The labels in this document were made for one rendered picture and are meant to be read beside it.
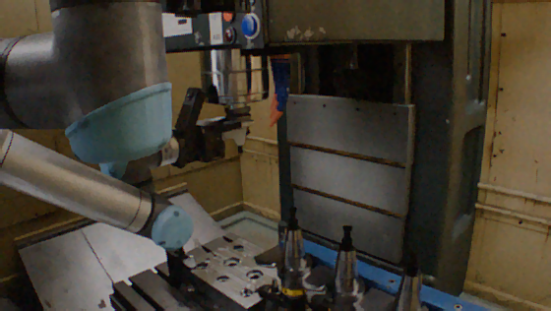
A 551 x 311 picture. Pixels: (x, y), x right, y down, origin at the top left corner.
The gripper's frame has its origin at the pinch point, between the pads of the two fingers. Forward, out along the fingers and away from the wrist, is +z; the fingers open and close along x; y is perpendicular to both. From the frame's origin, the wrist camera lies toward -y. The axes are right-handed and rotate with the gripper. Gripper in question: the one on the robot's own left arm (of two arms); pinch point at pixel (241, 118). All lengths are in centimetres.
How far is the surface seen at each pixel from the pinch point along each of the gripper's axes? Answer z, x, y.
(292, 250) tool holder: -17.9, 32.0, 16.2
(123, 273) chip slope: -12, -71, 70
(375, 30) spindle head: 7.0, 32.4, -19.3
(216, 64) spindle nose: -8.5, 3.1, -13.7
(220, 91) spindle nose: -8.4, 3.6, -7.9
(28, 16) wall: -23, -100, -37
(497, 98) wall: 81, 38, 2
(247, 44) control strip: -21.8, 28.4, -17.6
